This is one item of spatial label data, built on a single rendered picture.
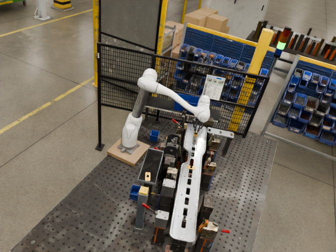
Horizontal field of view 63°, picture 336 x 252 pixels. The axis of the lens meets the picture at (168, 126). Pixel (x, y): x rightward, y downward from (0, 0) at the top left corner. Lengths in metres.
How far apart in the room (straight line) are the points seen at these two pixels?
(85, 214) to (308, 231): 2.65
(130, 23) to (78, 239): 3.27
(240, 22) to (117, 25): 4.97
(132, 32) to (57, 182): 2.51
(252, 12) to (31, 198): 7.40
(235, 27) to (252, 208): 6.90
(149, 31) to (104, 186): 2.62
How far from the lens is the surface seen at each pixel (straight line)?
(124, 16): 4.62
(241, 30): 8.97
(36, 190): 3.64
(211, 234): 2.11
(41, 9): 8.82
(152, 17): 4.35
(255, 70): 3.12
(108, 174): 2.75
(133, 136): 2.80
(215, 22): 6.83
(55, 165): 3.86
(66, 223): 2.46
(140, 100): 2.78
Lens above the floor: 2.75
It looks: 37 degrees down
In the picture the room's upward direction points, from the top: 10 degrees clockwise
